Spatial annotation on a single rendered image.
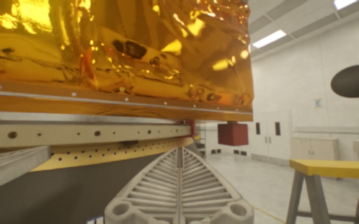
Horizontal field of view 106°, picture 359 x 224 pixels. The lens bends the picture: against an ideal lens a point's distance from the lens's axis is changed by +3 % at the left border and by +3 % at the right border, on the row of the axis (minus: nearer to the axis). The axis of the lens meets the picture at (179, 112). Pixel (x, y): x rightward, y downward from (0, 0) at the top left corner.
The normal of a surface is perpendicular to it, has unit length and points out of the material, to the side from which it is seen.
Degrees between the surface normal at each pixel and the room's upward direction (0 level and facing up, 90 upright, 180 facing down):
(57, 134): 90
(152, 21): 89
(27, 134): 90
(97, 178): 62
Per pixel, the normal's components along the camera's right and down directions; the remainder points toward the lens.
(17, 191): 0.41, -0.55
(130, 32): 0.50, -0.11
